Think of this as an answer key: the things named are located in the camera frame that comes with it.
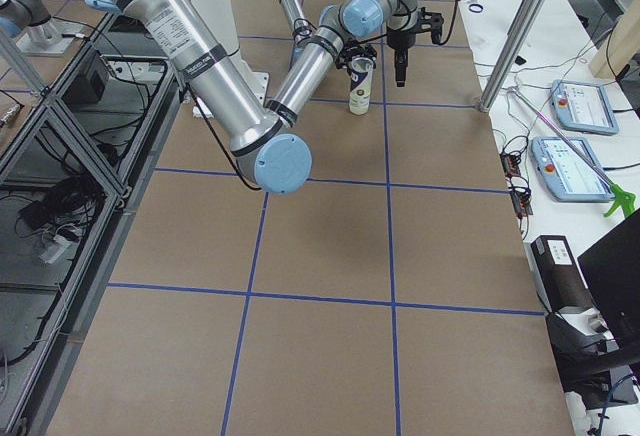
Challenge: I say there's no aluminium frame post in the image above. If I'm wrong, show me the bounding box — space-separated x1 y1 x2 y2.
478 0 546 113

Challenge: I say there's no teach pendant far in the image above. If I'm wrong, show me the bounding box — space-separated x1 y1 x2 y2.
550 80 619 136

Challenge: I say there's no blue tape roll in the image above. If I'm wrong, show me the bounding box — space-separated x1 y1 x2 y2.
469 3 484 13

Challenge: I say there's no wooden plank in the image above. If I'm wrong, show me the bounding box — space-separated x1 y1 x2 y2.
589 0 640 79

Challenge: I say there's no black computer monitor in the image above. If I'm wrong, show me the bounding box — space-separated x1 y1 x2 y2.
544 204 640 407

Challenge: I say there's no teach pendant near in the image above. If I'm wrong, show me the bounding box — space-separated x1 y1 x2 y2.
530 137 614 203

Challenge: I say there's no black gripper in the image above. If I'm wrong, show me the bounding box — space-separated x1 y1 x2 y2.
386 11 416 88
335 41 376 69

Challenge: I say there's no teach pendant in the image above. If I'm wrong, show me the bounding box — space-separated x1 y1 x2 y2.
550 80 619 136
530 137 614 203

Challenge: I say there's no green handled reacher grabber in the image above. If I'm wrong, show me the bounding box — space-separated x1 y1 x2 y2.
508 87 636 218

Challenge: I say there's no circuit board with wires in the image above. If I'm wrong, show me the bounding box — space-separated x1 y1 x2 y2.
499 149 533 220

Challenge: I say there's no black box with label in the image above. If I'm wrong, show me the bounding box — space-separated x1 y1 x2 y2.
530 235 594 314

